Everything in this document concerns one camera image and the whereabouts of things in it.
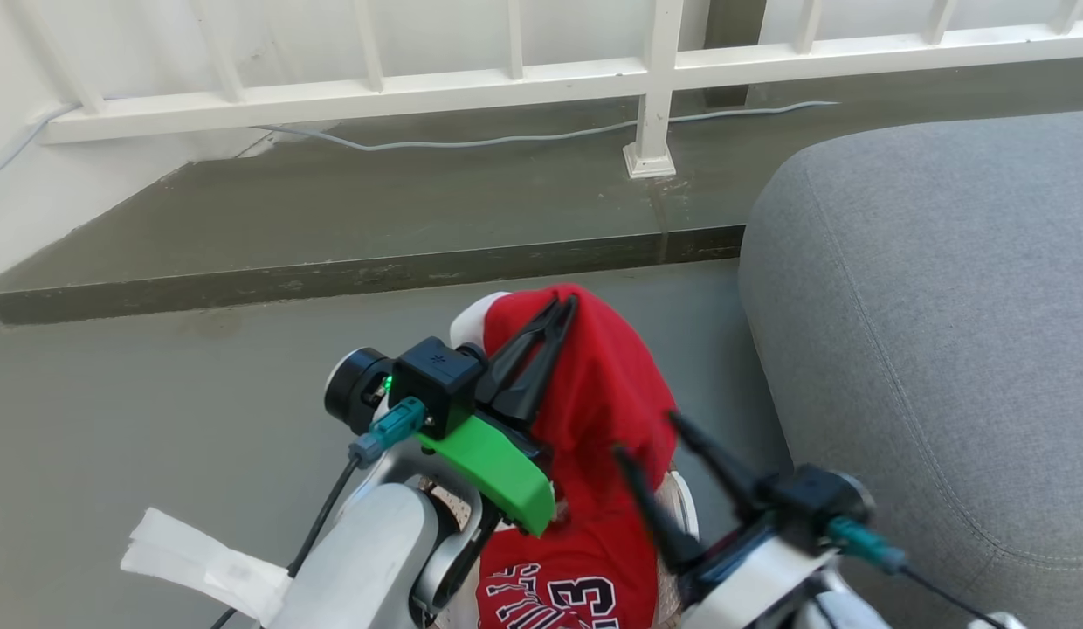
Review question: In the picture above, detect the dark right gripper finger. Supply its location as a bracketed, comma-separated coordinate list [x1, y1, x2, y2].
[612, 445, 706, 575]
[667, 410, 771, 526]

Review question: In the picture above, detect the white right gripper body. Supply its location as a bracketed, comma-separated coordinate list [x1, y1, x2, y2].
[677, 515, 839, 629]

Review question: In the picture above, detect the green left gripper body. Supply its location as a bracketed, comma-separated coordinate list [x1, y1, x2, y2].
[417, 414, 557, 537]

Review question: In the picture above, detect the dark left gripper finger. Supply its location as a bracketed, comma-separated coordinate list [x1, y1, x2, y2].
[475, 297, 565, 405]
[496, 294, 580, 430]

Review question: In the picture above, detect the red basketball jersey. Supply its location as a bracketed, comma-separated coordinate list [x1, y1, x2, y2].
[449, 283, 684, 629]

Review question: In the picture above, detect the cream perforated laundry basket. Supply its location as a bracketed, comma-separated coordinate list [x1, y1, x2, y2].
[419, 470, 701, 629]

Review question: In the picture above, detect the grey fabric sofa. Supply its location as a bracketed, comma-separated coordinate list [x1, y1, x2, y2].
[738, 109, 1083, 629]

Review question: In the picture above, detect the white metal railing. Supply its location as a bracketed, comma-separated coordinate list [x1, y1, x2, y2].
[4, 0, 1083, 181]

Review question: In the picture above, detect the white tape strip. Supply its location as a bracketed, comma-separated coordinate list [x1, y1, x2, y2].
[120, 507, 294, 626]

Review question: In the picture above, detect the teal left cable connector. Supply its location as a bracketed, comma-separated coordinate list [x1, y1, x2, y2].
[348, 397, 428, 469]

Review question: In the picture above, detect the teal cable connector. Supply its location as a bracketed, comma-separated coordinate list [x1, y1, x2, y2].
[348, 397, 428, 469]
[826, 516, 908, 575]

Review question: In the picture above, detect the teal right cable connector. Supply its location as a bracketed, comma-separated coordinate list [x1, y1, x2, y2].
[826, 516, 908, 575]

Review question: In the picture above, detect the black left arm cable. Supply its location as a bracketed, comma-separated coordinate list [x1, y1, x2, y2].
[211, 454, 361, 629]

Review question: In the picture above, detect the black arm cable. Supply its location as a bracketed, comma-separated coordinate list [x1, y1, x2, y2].
[900, 563, 1011, 629]
[211, 454, 361, 629]

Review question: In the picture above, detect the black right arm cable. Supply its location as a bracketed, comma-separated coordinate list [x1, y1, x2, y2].
[900, 563, 1011, 629]

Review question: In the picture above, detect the grey floor cable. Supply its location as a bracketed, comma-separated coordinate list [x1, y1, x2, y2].
[252, 100, 841, 153]

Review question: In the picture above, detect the pale blue wall cable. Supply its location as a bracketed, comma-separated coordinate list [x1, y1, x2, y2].
[0, 103, 81, 186]

